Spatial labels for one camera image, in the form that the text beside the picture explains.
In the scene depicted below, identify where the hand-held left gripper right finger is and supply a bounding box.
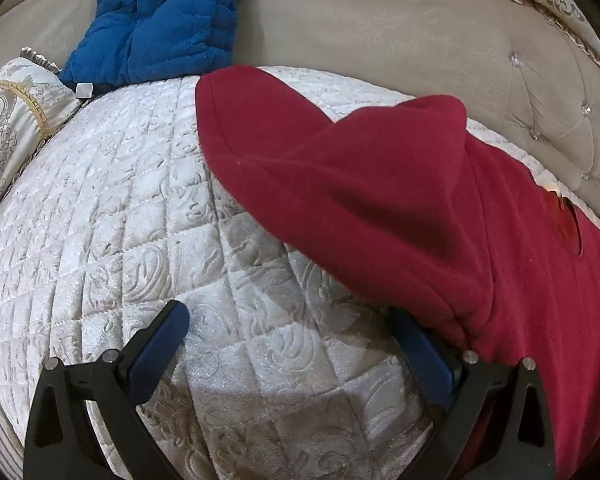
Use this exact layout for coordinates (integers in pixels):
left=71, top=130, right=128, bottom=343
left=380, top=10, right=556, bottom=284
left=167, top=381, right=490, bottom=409
left=390, top=307, right=557, bottom=480

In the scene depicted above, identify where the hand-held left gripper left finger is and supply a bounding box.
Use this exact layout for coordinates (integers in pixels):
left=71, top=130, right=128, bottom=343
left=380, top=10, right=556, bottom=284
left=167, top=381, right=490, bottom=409
left=24, top=300, right=191, bottom=480

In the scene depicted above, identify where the red sweater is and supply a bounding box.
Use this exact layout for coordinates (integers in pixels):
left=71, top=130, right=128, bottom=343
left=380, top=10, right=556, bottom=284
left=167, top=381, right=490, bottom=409
left=195, top=66, right=600, bottom=480

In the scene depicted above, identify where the white quilted sofa cover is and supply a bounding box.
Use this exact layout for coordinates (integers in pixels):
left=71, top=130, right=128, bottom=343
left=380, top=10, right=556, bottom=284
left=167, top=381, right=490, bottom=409
left=0, top=65, right=600, bottom=480

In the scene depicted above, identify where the patterned cream pillow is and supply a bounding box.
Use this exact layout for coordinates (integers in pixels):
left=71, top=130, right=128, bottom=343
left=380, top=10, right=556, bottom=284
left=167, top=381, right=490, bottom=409
left=0, top=47, right=88, bottom=233

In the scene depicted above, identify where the blue quilted cushion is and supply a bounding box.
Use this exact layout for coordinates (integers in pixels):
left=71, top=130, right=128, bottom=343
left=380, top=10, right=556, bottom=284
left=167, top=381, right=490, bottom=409
left=59, top=0, right=252, bottom=90

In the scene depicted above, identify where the beige tufted sofa backrest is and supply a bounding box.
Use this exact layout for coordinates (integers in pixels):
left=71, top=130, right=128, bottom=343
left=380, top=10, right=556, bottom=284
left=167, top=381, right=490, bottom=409
left=0, top=0, right=600, bottom=222

